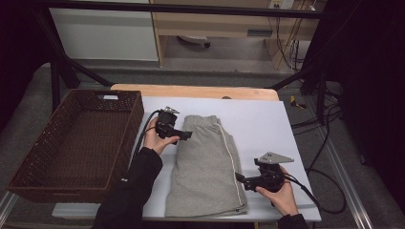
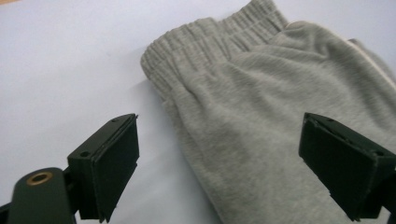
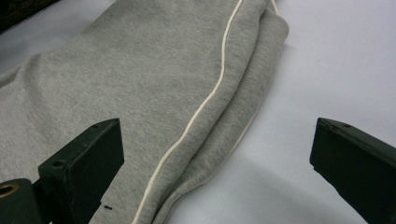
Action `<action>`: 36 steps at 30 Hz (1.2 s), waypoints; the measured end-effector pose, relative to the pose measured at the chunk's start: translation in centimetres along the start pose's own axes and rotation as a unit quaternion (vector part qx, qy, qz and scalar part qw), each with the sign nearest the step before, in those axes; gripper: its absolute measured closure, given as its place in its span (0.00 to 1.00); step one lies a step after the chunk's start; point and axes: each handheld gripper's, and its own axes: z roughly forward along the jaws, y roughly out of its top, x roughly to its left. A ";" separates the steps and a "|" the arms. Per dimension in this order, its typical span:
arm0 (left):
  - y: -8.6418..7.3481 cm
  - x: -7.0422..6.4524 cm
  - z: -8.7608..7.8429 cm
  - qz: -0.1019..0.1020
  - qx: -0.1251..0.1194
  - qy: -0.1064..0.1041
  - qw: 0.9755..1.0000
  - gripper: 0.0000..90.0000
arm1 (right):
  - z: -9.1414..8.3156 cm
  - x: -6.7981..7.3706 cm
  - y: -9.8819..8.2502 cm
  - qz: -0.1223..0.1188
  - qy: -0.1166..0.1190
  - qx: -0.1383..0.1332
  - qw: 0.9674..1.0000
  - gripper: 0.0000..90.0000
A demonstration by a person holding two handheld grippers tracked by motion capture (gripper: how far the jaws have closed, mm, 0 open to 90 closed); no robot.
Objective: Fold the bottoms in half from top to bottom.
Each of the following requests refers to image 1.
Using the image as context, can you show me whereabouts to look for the left hand-held gripper cable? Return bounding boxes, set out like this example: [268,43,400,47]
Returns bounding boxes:
[132,109,161,160]

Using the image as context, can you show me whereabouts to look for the yellow and black tool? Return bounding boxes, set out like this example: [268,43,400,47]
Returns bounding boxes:
[289,94,308,110]

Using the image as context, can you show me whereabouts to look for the black curtain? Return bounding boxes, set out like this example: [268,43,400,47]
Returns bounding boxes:
[0,0,56,135]
[302,0,405,218]

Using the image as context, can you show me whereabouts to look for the black metal crossbar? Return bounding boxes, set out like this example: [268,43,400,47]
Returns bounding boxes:
[32,1,338,19]

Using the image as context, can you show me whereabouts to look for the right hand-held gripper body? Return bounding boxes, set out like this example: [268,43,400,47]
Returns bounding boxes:
[245,151,294,193]

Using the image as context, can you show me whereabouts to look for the light wooden table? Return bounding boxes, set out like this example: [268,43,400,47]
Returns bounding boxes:
[110,83,281,102]

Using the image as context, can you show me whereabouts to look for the white cabinet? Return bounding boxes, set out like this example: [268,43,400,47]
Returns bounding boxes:
[49,8,160,62]

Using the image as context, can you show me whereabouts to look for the chair base with caster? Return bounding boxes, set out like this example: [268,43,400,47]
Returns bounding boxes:
[176,35,212,49]

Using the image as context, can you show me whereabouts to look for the black metal stand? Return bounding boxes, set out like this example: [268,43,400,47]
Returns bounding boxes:
[32,9,114,113]
[269,60,329,125]

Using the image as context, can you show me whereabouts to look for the person's left hand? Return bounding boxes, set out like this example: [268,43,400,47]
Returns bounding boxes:
[143,115,181,156]

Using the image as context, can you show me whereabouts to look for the brown woven basket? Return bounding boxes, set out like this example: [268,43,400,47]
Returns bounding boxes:
[6,89,145,204]

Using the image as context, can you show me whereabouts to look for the black floor cables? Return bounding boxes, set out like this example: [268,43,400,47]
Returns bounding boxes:
[290,90,343,166]

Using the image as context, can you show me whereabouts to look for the right hand-held gripper cable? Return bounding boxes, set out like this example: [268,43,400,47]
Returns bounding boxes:
[283,175,348,215]

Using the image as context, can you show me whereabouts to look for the grey skirt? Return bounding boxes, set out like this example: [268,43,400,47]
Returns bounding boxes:
[164,114,248,219]

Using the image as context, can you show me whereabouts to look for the light wooden desk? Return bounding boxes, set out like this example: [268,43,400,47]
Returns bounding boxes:
[149,0,328,71]

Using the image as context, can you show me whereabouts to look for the aluminium rail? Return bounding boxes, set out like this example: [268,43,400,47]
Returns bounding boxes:
[318,127,373,229]
[0,190,17,229]

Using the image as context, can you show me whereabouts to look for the person's right hand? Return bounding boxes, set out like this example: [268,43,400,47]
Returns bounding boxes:
[256,165,300,218]

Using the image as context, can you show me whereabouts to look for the hand-held gripper cable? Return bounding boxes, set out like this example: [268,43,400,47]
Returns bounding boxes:
[283,175,348,215]
[132,109,161,160]

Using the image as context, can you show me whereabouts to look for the hanging black cables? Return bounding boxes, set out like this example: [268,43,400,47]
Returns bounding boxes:
[268,9,308,72]

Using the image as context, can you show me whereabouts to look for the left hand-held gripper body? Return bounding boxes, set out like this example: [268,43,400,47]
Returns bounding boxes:
[156,106,181,140]

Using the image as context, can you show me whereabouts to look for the white power strip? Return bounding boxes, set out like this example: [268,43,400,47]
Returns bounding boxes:
[268,0,295,10]

